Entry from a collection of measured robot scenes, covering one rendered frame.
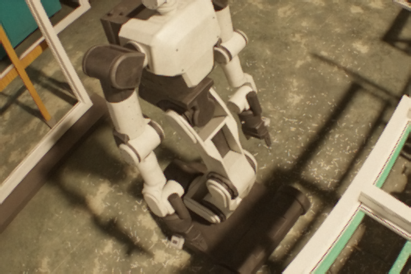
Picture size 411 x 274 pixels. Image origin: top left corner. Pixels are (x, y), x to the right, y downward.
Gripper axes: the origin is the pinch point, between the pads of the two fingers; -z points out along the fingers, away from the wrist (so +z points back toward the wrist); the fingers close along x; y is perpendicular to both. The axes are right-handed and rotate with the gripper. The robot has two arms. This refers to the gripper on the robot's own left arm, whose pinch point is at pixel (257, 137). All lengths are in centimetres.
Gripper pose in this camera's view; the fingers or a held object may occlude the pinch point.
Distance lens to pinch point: 181.2
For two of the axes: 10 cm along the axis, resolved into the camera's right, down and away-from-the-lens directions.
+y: 5.8, -7.0, 4.2
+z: -3.0, -6.6, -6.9
